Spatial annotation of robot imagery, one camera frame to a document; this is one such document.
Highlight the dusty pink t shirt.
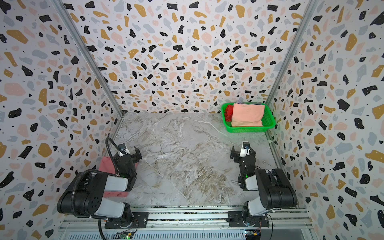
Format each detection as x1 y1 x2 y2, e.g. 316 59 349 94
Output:
99 157 129 198

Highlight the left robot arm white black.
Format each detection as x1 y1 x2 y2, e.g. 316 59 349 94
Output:
57 148 149 229

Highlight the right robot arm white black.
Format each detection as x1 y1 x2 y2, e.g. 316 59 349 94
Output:
227 142 298 229

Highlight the green plastic basket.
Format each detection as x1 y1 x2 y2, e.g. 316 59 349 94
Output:
221 103 276 133

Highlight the peach folded t shirt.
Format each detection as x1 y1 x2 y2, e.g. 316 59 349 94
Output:
231 104 265 127

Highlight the red t shirt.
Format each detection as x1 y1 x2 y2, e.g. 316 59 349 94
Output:
224 105 234 122

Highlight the left green circuit board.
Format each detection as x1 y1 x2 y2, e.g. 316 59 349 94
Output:
113 232 135 240

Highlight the right circuit board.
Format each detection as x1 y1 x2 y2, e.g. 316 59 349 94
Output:
245 230 261 240

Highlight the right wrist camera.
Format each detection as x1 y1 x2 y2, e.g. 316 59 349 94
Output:
240 142 250 158

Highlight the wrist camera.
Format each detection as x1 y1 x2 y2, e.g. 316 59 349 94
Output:
240 142 250 158
118 144 130 156

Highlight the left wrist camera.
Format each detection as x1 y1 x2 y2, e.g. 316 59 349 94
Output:
118 144 130 156

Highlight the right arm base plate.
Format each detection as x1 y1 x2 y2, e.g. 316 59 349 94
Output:
227 211 270 228

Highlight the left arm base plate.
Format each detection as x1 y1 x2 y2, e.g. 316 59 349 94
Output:
105 212 149 230

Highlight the aluminium rail frame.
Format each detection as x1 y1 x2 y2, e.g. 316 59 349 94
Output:
55 206 317 240

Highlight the left corner aluminium post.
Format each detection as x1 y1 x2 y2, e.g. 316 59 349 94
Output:
52 1 124 118

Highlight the corner aluminium post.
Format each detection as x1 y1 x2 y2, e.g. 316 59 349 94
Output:
52 1 124 118
266 0 319 107

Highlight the right corner aluminium post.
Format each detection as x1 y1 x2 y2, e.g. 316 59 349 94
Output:
266 0 319 107

